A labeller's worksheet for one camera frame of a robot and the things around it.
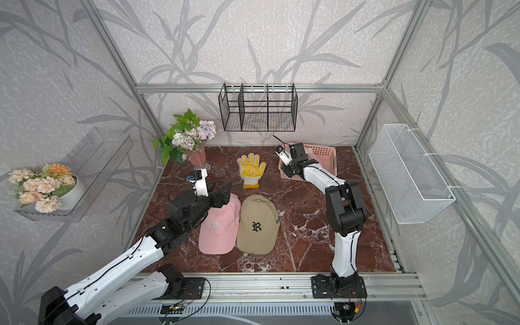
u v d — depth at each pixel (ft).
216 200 2.11
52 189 1.69
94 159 2.43
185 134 2.77
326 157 3.74
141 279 1.91
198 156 3.19
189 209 1.80
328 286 2.40
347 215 1.74
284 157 2.91
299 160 2.53
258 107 3.46
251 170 3.55
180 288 2.22
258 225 2.71
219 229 2.70
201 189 2.10
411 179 2.01
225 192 2.18
